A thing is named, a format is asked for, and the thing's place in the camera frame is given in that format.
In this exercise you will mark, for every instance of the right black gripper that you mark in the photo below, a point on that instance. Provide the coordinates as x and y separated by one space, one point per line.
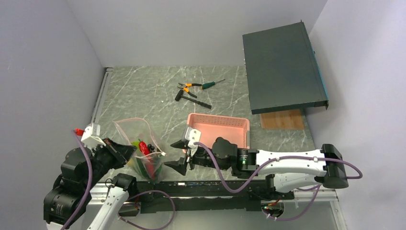
180 166

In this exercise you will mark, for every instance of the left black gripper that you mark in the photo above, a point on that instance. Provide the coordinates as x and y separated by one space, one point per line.
121 153

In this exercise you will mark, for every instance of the dark grape bunch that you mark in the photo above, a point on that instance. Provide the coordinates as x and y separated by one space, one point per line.
151 148

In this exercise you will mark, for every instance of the red chili pepper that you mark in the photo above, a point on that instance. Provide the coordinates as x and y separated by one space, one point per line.
149 160

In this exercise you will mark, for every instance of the clear zip top bag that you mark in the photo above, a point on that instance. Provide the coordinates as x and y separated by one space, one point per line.
133 129

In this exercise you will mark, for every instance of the pink plastic basket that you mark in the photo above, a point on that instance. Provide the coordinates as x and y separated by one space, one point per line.
234 129

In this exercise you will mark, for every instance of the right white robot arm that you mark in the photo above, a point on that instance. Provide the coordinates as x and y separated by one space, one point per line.
290 170

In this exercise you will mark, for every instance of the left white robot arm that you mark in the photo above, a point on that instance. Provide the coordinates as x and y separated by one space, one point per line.
80 172

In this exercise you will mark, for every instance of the black hammer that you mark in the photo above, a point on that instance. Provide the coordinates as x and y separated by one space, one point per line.
180 95

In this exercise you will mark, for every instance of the wooden board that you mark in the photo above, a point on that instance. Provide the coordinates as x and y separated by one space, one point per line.
288 119

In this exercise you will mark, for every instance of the dark green metal box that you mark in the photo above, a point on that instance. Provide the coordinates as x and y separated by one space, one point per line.
282 70

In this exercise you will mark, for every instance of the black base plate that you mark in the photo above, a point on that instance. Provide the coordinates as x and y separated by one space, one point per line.
206 195

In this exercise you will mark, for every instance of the orange handled pliers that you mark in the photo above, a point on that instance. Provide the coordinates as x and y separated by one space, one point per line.
185 87

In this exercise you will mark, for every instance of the green handled screwdriver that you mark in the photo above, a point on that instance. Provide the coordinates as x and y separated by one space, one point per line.
210 84

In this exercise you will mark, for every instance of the aluminium frame rail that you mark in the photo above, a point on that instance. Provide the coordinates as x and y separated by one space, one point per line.
122 191

